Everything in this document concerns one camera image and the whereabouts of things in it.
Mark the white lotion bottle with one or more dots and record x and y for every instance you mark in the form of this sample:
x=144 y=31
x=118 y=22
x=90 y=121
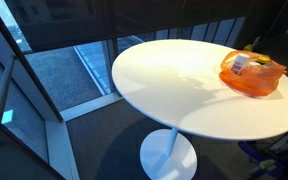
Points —
x=239 y=64

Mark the orange plastic bag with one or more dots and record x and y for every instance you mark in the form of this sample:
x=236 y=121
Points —
x=257 y=80

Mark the dark roller window shade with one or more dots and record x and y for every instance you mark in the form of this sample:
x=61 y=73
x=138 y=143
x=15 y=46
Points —
x=117 y=16

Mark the yellow-green object behind table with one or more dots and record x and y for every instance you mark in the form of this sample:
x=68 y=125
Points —
x=249 y=47

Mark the yellow round object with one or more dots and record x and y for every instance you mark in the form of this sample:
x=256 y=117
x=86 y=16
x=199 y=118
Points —
x=263 y=59

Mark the purple and yellow equipment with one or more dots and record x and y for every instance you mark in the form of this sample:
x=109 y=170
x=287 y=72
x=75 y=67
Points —
x=274 y=156

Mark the round white pedestal table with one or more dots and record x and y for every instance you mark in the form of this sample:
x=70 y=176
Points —
x=190 y=96

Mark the metal handrail post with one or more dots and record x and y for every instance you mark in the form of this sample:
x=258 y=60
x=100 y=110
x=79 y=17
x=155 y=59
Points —
x=2 y=90

